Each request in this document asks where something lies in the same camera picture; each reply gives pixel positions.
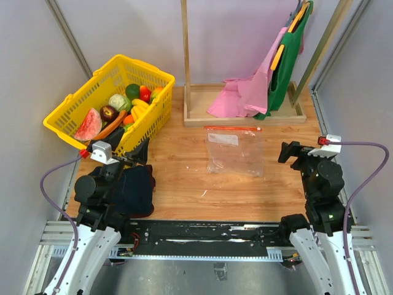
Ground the watermelon slice toy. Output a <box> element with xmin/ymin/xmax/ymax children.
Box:
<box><xmin>74</xmin><ymin>108</ymin><xmax>102</xmax><ymax>141</ymax></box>

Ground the green garment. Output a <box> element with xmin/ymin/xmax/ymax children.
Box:
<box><xmin>254</xmin><ymin>1</ymin><xmax>314</xmax><ymax>120</ymax></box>

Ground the left wooden rack post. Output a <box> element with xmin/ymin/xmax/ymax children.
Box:
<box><xmin>181</xmin><ymin>0</ymin><xmax>191</xmax><ymax>111</ymax></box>

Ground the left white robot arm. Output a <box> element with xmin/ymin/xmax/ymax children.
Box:
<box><xmin>43</xmin><ymin>127</ymin><xmax>155</xmax><ymax>294</ymax></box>

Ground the orange clothes hanger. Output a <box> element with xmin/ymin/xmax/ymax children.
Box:
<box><xmin>270</xmin><ymin>1</ymin><xmax>310</xmax><ymax>71</ymax></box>

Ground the purple mangosteen toy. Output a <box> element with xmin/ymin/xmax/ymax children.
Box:
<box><xmin>99</xmin><ymin>105</ymin><xmax>119</xmax><ymax>123</ymax></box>

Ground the wooden clothes rack base tray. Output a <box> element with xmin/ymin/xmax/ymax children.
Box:
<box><xmin>184</xmin><ymin>82</ymin><xmax>306</xmax><ymax>127</ymax></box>

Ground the dark navy folded cloth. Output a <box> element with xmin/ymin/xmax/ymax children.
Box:
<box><xmin>74</xmin><ymin>165</ymin><xmax>155</xmax><ymax>225</ymax></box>

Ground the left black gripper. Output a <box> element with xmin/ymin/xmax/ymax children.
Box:
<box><xmin>100</xmin><ymin>128</ymin><xmax>149</xmax><ymax>199</ymax></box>

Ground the green cabbage toy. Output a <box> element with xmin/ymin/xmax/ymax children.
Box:
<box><xmin>108</xmin><ymin>94</ymin><xmax>131</xmax><ymax>112</ymax></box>

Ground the red bell pepper toy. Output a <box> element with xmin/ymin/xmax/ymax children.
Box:
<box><xmin>139</xmin><ymin>85</ymin><xmax>152</xmax><ymax>104</ymax></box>

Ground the green lime toy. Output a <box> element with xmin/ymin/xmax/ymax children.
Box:
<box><xmin>125</xmin><ymin>84</ymin><xmax>140</xmax><ymax>101</ymax></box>

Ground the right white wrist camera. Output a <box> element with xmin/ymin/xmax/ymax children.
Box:
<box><xmin>308</xmin><ymin>134</ymin><xmax>341</xmax><ymax>158</ymax></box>

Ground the yellow banana bunch toy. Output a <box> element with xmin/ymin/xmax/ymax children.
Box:
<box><xmin>131</xmin><ymin>98</ymin><xmax>149</xmax><ymax>122</ymax></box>

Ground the orange carrot toy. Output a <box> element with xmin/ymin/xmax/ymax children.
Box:
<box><xmin>85</xmin><ymin>110</ymin><xmax>128</xmax><ymax>146</ymax></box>

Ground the wooden rack post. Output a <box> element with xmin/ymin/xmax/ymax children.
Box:
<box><xmin>181</xmin><ymin>0</ymin><xmax>191</xmax><ymax>111</ymax></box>
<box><xmin>290</xmin><ymin>0</ymin><xmax>353</xmax><ymax>108</ymax></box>

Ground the pink garment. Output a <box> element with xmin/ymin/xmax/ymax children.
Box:
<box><xmin>207</xmin><ymin>27</ymin><xmax>287</xmax><ymax>118</ymax></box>

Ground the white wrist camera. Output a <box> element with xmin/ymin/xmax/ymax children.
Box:
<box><xmin>308</xmin><ymin>134</ymin><xmax>341</xmax><ymax>158</ymax></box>
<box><xmin>90</xmin><ymin>141</ymin><xmax>119</xmax><ymax>165</ymax></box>

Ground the yellow plastic shopping basket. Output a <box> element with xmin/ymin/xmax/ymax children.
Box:
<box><xmin>43</xmin><ymin>54</ymin><xmax>175</xmax><ymax>156</ymax></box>

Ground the orange bell pepper toy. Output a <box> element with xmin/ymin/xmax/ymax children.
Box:
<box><xmin>123</xmin><ymin>114</ymin><xmax>134</xmax><ymax>125</ymax></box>

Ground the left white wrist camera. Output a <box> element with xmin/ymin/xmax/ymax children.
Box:
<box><xmin>90</xmin><ymin>141</ymin><xmax>119</xmax><ymax>165</ymax></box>

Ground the clear zip top bag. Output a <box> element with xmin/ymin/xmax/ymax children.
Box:
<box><xmin>204</xmin><ymin>126</ymin><xmax>264</xmax><ymax>177</ymax></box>

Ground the right wooden rack post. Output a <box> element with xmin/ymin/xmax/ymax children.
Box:
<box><xmin>290</xmin><ymin>0</ymin><xmax>353</xmax><ymax>108</ymax></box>

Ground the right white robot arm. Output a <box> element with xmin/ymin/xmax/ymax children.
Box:
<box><xmin>278</xmin><ymin>135</ymin><xmax>367</xmax><ymax>294</ymax></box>

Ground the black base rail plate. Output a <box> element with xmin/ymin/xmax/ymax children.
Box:
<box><xmin>120</xmin><ymin>219</ymin><xmax>292</xmax><ymax>258</ymax></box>

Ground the orange fruit toy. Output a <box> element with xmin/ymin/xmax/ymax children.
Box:
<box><xmin>150</xmin><ymin>87</ymin><xmax>163</xmax><ymax>103</ymax></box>

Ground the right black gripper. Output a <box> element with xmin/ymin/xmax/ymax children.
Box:
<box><xmin>278</xmin><ymin>140</ymin><xmax>332</xmax><ymax>199</ymax></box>

